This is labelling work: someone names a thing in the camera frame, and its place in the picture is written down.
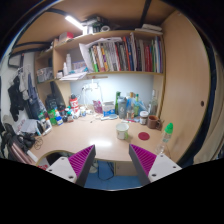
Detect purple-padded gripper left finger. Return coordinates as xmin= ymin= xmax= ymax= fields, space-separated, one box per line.
xmin=47 ymin=145 xmax=96 ymax=187

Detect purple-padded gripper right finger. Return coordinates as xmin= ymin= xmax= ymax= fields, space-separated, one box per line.
xmin=129 ymin=144 xmax=181 ymax=186

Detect round red coaster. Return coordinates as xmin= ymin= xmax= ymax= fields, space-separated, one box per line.
xmin=138 ymin=132 xmax=150 ymax=140

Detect clear bottle green cap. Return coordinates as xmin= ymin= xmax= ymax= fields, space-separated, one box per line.
xmin=155 ymin=123 xmax=173 ymax=154

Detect brown ceramic mug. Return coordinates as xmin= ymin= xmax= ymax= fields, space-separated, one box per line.
xmin=147 ymin=115 xmax=162 ymax=130

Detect clear glass bottle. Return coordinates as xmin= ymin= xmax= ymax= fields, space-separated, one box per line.
xmin=149 ymin=90 xmax=158 ymax=115

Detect small green bottle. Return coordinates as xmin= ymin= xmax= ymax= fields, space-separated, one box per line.
xmin=134 ymin=94 xmax=139 ymax=117

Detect pink snack packet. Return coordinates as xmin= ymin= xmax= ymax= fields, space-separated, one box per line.
xmin=93 ymin=100 xmax=103 ymax=113

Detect red white canister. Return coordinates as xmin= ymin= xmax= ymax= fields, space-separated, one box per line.
xmin=69 ymin=94 xmax=79 ymax=113

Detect blue white tissue pack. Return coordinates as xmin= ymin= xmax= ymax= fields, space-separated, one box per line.
xmin=102 ymin=102 xmax=115 ymax=117

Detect black bag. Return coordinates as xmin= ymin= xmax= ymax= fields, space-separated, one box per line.
xmin=45 ymin=81 xmax=65 ymax=110

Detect green tall bottle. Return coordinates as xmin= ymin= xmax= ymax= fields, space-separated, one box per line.
xmin=115 ymin=91 xmax=121 ymax=115

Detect black hanging clothes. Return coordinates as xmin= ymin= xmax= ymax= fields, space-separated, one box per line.
xmin=8 ymin=76 xmax=24 ymax=122

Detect wooden wardrobe side panel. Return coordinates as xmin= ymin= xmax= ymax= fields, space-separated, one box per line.
xmin=161 ymin=11 xmax=210 ymax=162

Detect white plastic bottle on shelf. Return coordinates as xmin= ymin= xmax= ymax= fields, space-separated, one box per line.
xmin=66 ymin=54 xmax=72 ymax=74

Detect row of books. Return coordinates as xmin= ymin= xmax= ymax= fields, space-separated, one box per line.
xmin=83 ymin=32 xmax=163 ymax=73

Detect ceiling strip light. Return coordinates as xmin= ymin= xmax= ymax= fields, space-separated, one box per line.
xmin=65 ymin=15 xmax=83 ymax=30

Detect wooden wall shelf unit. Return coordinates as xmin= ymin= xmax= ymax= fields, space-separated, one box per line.
xmin=35 ymin=30 xmax=165 ymax=113

